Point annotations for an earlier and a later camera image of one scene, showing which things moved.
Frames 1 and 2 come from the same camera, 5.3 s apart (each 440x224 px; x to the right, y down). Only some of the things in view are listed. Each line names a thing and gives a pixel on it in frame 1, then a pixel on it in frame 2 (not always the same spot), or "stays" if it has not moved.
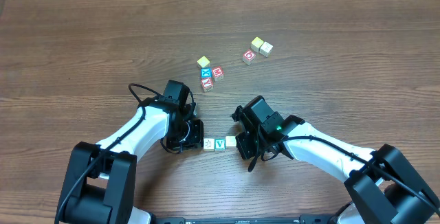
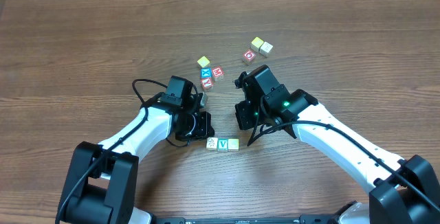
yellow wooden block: [256, 44] stays
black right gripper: [244, 141] → [243, 115]
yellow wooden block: [231, 142] stays
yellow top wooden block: [203, 61] stays
